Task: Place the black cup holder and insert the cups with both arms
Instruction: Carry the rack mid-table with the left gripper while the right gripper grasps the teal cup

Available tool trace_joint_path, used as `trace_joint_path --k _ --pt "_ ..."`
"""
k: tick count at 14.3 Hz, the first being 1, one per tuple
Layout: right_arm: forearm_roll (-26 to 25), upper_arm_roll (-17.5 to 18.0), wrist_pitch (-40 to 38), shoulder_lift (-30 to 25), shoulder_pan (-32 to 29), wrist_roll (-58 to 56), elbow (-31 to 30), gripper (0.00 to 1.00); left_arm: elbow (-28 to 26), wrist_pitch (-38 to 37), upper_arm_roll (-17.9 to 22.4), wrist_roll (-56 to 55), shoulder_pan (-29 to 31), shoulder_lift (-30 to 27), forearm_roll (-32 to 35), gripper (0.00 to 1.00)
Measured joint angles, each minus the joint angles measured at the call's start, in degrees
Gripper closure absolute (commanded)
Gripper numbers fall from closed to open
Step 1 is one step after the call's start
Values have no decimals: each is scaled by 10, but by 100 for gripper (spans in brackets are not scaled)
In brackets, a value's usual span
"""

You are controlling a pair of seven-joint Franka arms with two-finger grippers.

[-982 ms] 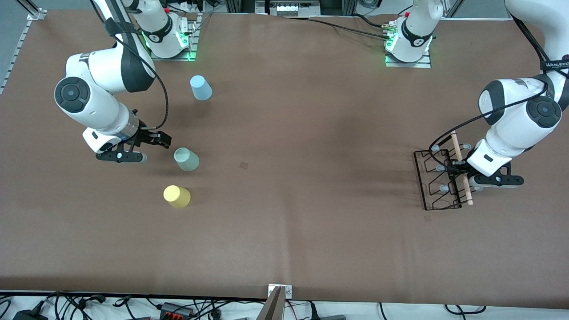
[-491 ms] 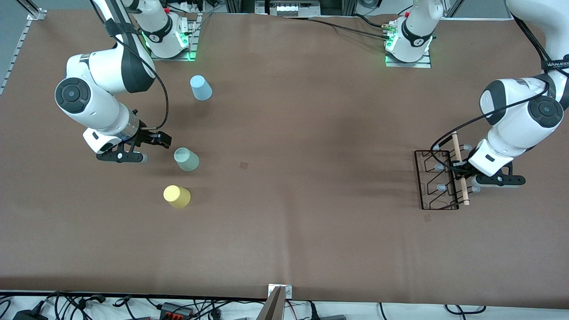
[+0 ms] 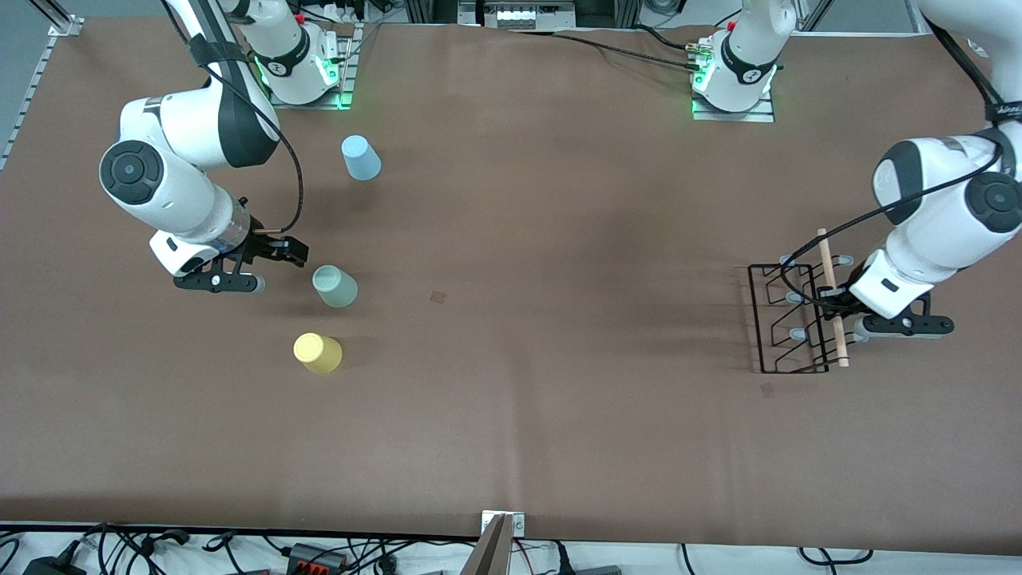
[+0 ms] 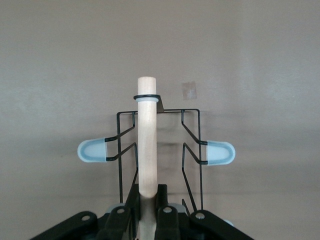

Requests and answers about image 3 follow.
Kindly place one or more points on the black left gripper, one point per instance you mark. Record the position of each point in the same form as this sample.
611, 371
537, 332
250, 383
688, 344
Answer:
833, 297

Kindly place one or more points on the yellow plastic cup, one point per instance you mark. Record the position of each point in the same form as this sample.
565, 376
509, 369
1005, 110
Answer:
318, 353

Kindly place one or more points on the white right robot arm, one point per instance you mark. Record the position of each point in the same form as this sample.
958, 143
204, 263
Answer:
184, 128

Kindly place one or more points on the light blue plastic cup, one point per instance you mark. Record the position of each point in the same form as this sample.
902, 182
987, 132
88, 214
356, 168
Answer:
362, 158

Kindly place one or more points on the black orange connector block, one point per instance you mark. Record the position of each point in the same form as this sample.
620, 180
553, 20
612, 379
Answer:
315, 557

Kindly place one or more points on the aluminium frame profile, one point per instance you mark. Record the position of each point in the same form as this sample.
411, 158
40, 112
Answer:
62, 20

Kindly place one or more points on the black power adapter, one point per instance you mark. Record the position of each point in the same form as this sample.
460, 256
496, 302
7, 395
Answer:
52, 567

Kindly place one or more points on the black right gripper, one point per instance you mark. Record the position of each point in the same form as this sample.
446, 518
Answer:
261, 245

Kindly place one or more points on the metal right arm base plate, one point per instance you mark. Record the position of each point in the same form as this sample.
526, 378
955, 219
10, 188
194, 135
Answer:
347, 72

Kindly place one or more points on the white power strip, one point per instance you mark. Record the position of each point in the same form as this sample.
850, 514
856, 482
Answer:
517, 14

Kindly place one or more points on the pale green plastic cup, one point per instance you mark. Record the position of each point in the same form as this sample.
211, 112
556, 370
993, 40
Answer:
335, 287

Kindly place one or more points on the small metal bracket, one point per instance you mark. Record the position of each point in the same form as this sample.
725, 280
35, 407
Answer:
517, 523

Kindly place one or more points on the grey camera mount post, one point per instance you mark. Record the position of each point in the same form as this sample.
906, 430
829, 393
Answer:
489, 555

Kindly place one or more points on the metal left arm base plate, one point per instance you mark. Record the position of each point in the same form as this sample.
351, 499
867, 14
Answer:
734, 116

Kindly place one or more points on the perforated metal rail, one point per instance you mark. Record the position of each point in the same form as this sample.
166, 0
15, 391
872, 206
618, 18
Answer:
28, 100

